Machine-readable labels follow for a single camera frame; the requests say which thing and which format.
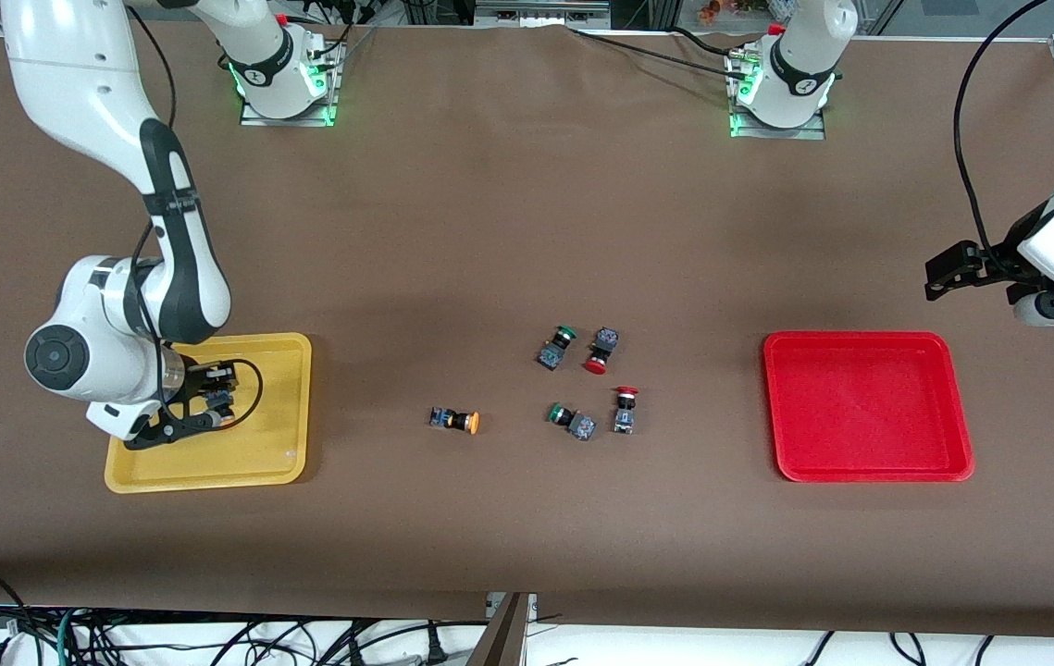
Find yellow plastic tray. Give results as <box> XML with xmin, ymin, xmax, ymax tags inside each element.
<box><xmin>104</xmin><ymin>332</ymin><xmax>314</xmax><ymax>495</ymax></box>

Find red plastic tray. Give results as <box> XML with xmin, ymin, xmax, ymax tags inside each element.
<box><xmin>763</xmin><ymin>331</ymin><xmax>976</xmax><ymax>484</ymax></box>

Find brown table cover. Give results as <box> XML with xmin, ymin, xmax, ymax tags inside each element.
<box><xmin>0</xmin><ymin>20</ymin><xmax>1054</xmax><ymax>639</ymax></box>

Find green mushroom push button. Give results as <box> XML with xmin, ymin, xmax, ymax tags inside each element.
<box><xmin>546</xmin><ymin>402</ymin><xmax>598</xmax><ymax>442</ymax></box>
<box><xmin>537</xmin><ymin>326</ymin><xmax>578</xmax><ymax>371</ymax></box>

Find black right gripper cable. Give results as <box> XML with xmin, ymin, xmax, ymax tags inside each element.
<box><xmin>212</xmin><ymin>358</ymin><xmax>266</xmax><ymax>425</ymax></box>

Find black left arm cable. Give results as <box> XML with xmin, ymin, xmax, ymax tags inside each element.
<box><xmin>952</xmin><ymin>0</ymin><xmax>1050</xmax><ymax>278</ymax></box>

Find black cable across table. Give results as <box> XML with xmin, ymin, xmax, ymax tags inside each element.
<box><xmin>568</xmin><ymin>26</ymin><xmax>751</xmax><ymax>75</ymax></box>

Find metal frame rail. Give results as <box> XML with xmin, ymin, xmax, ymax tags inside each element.
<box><xmin>474</xmin><ymin>0</ymin><xmax>613</xmax><ymax>29</ymax></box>

